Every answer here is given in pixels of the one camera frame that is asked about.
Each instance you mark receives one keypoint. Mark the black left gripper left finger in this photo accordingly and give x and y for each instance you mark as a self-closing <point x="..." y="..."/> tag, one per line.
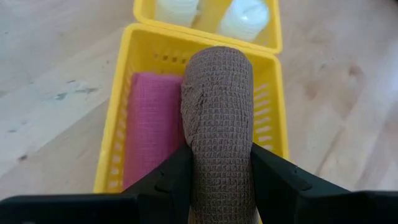
<point x="171" y="183"/>

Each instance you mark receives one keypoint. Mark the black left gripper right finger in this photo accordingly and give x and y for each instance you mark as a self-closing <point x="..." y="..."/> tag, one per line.
<point x="280" y="183"/>

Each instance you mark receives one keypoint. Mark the pink bandage roll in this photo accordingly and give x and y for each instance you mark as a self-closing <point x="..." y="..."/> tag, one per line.
<point x="152" y="124"/>

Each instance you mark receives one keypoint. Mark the brown bandage roll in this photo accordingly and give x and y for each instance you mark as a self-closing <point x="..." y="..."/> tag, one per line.
<point x="219" y="124"/>

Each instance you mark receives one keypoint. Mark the small white capped bottle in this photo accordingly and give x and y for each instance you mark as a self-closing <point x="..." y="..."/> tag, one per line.
<point x="244" y="20"/>
<point x="176" y="12"/>

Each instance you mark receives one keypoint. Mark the yellow slotted plastic bin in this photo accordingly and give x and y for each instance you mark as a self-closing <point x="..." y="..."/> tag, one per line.
<point x="149" y="43"/>
<point x="208" y="18"/>

